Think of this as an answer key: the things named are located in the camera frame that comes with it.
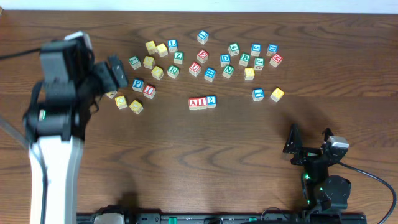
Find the blue l block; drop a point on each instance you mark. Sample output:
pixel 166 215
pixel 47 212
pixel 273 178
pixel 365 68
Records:
pixel 203 37
pixel 172 45

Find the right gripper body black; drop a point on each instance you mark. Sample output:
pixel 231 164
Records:
pixel 306 156

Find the blue 2 block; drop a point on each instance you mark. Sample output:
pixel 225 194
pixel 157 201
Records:
pixel 211 101

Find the yellow O block upper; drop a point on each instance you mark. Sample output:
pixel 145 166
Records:
pixel 157 73

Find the green 4 block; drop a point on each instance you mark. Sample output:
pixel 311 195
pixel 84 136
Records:
pixel 233 49

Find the blue d block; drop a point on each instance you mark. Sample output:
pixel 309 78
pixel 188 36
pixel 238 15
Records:
pixel 271 50
pixel 225 59

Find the red A block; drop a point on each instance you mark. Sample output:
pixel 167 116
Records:
pixel 193 103

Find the blue T block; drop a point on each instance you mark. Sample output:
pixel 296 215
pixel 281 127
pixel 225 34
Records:
pixel 258 94

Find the blue D block right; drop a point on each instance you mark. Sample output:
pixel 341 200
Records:
pixel 271 50

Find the green R block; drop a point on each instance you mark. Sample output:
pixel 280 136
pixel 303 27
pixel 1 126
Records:
pixel 173 71

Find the green N block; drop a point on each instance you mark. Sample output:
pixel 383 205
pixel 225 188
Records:
pixel 228 71

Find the blue P block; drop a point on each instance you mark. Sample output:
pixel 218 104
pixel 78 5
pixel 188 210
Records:
pixel 138 85

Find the yellow M block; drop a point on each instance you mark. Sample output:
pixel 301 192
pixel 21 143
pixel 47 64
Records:
pixel 151 47

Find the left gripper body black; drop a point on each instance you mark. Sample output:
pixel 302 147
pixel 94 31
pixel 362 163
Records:
pixel 102 79

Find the red U block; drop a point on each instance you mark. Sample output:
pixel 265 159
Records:
pixel 194 69

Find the blue H block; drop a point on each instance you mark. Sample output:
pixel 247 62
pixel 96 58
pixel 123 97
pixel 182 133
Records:
pixel 210 74

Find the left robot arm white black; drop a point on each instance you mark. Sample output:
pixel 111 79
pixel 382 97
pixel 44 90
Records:
pixel 56 119

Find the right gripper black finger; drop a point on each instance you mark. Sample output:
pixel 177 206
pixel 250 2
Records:
pixel 327 134
pixel 294 140

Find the yellow O block lower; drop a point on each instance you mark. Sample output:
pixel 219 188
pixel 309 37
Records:
pixel 136 106

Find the yellow S block ladybug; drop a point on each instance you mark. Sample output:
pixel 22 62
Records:
pixel 162 50

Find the yellow block far right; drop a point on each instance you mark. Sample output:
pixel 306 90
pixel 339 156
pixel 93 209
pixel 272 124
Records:
pixel 277 94

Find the blue L block left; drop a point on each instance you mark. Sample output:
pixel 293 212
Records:
pixel 172 45

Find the green B block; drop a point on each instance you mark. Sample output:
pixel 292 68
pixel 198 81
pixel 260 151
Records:
pixel 244 59

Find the green 7 block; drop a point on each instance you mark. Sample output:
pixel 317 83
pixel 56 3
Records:
pixel 134 62

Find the yellow S block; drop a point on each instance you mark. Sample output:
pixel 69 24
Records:
pixel 149 62

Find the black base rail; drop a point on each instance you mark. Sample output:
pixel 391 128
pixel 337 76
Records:
pixel 117 214

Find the red E block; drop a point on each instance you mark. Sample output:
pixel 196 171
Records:
pixel 202 56

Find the blue D block middle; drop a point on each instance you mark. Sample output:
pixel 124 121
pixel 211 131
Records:
pixel 225 59

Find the red i block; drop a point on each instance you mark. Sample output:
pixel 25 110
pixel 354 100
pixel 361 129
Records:
pixel 202 103
pixel 149 91

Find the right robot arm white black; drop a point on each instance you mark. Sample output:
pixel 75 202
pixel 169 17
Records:
pixel 324 192

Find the yellow K block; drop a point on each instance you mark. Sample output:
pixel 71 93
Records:
pixel 111 94

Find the yellow C block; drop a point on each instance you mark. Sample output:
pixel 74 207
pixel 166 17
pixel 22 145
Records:
pixel 121 102

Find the blue L block top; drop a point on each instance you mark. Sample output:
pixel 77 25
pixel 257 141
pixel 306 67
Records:
pixel 203 37

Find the yellow o block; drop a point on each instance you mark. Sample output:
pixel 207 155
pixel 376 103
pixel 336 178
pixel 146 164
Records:
pixel 157 73
pixel 136 106

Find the green Z block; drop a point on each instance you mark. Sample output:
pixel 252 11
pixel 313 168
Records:
pixel 178 57

